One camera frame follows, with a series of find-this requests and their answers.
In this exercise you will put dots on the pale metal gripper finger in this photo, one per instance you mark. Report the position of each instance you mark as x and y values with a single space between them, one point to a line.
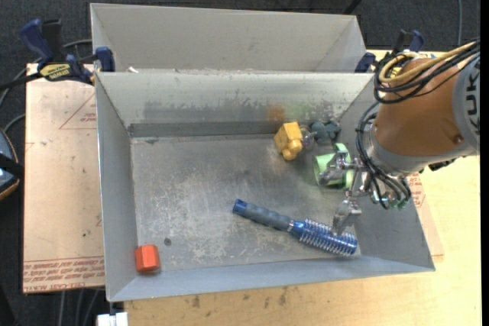
342 215
331 172

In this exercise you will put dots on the light green cup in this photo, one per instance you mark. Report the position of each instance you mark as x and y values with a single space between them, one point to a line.
324 164

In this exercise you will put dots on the clear glass thing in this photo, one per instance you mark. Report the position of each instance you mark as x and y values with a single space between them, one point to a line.
308 139

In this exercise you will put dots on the dark green toy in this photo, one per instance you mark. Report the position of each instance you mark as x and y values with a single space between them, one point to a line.
324 130

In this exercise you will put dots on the yellow toy block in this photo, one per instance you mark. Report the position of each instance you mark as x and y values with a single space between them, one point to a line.
289 137

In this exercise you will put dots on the blue hairbrush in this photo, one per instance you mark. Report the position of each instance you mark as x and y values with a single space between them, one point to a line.
275 219

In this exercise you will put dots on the grey metal bin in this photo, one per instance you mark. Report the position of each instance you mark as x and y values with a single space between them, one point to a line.
214 179

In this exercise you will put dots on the orange block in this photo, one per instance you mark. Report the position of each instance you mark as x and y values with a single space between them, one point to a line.
147 258

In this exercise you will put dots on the black cylinder on white bracket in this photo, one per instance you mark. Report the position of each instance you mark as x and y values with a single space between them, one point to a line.
443 165

